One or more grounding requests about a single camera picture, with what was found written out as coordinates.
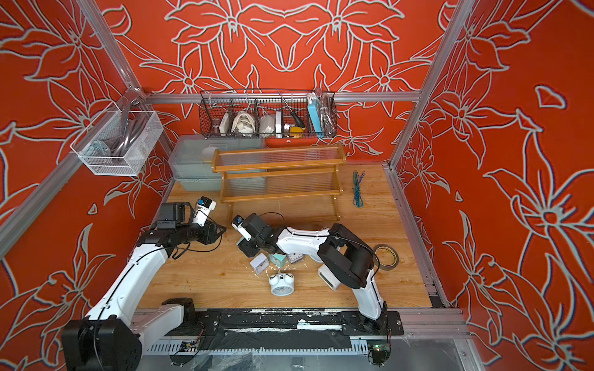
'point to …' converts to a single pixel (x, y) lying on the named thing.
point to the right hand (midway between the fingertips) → (239, 243)
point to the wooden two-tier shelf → (271, 174)
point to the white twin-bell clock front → (281, 284)
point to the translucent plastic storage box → (191, 158)
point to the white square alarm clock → (260, 263)
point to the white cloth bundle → (244, 124)
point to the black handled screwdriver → (297, 118)
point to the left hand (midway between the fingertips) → (218, 224)
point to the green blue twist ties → (357, 197)
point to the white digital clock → (329, 277)
